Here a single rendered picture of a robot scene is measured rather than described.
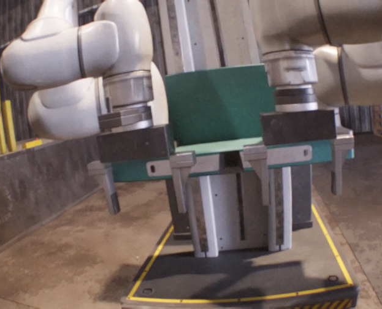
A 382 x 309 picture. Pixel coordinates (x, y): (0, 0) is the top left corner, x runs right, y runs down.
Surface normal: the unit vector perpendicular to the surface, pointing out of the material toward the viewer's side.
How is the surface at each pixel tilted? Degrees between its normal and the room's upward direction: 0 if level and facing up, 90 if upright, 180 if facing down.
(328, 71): 87
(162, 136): 90
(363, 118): 90
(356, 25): 124
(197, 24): 90
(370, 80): 104
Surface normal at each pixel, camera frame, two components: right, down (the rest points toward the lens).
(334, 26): -0.47, 0.75
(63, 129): 0.22, 0.68
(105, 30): 0.09, 0.05
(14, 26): -0.20, 0.18
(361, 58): -0.66, 0.25
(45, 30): 0.16, -0.38
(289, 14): -0.49, 0.24
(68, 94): 0.32, 0.19
